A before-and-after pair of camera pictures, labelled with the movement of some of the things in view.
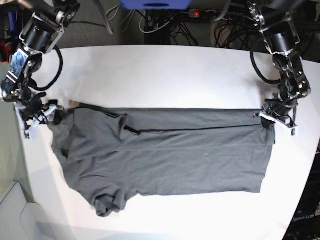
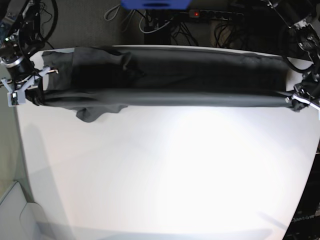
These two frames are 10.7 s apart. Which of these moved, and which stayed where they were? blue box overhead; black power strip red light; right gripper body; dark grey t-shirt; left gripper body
Moved: right gripper body; left gripper body; dark grey t-shirt
Stayed: black power strip red light; blue box overhead
